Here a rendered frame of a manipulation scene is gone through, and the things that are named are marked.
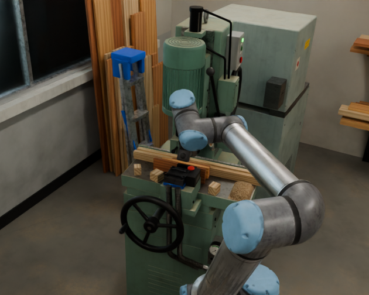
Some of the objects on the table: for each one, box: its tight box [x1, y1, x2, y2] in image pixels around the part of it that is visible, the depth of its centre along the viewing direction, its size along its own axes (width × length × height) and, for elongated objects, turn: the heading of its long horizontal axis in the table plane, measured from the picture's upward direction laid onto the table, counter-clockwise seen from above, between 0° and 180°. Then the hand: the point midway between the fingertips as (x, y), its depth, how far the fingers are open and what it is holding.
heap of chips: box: [228, 181, 255, 201], centre depth 194 cm, size 9×14×4 cm, turn 157°
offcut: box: [150, 169, 164, 183], centre depth 200 cm, size 4×5×4 cm
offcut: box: [208, 181, 221, 196], centre depth 193 cm, size 4×4×4 cm
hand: (192, 155), depth 184 cm, fingers closed
